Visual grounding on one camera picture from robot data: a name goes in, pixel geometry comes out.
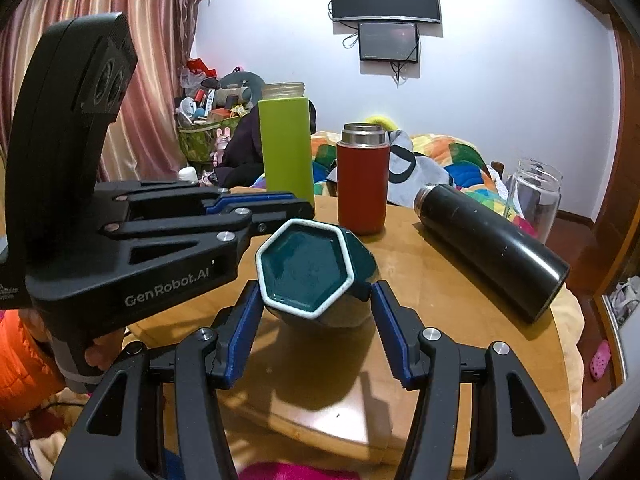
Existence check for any small white bottle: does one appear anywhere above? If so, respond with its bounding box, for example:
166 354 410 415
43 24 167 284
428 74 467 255
178 166 200 183

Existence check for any clear glass jar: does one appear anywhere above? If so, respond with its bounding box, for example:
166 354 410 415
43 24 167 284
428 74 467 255
504 157 563 244

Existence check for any green tall bottle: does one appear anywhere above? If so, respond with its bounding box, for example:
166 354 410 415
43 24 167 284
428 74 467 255
257 82 314 205

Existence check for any dark purple jacket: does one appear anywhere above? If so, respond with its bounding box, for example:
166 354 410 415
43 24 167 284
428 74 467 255
216 102 317 188

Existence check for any white radiator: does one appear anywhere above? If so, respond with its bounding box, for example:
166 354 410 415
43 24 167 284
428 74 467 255
578 379 639 479

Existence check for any hand holding left gripper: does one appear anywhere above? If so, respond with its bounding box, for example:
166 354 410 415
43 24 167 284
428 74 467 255
85 328 125 372

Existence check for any red thermos bottle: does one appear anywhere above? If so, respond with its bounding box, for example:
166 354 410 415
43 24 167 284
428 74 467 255
336 122 390 235

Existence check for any green basket of toys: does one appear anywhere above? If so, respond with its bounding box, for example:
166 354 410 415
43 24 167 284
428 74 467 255
175 67 265 166

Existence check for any wooden wardrobe shelving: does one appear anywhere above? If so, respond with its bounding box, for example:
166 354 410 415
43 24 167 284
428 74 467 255
544 0 640 302

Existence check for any colourful patchwork quilt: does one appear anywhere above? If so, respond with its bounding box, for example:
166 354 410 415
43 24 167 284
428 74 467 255
252 130 539 239

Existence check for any black thermos lying down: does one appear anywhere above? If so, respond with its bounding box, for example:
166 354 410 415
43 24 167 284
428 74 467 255
414 184 570 323

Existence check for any pink striped curtain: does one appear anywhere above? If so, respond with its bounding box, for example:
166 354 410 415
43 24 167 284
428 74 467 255
1 0 198 180

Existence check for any small black wall monitor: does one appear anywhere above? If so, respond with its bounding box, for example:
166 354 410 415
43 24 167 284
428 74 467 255
358 21 420 64

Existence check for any grey black garment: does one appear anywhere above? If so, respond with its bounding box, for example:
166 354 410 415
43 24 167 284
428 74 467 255
328 122 452 209

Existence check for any yellow foam ring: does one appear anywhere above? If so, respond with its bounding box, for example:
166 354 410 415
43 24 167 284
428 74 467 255
362 114 402 132

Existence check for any dark green hexagonal ceramic cup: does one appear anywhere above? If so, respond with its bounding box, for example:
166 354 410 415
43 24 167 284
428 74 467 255
255 219 380 330

